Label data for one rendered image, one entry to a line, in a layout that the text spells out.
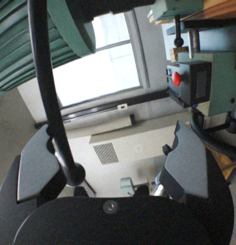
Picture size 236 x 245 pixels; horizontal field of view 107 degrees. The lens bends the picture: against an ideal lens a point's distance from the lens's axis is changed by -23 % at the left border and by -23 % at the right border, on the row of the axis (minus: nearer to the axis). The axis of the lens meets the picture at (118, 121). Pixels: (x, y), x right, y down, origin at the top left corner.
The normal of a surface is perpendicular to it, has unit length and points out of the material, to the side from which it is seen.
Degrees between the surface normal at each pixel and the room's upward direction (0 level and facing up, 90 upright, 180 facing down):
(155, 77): 90
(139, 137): 90
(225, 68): 90
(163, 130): 90
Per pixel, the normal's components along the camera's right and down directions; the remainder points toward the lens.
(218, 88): 0.01, 0.51
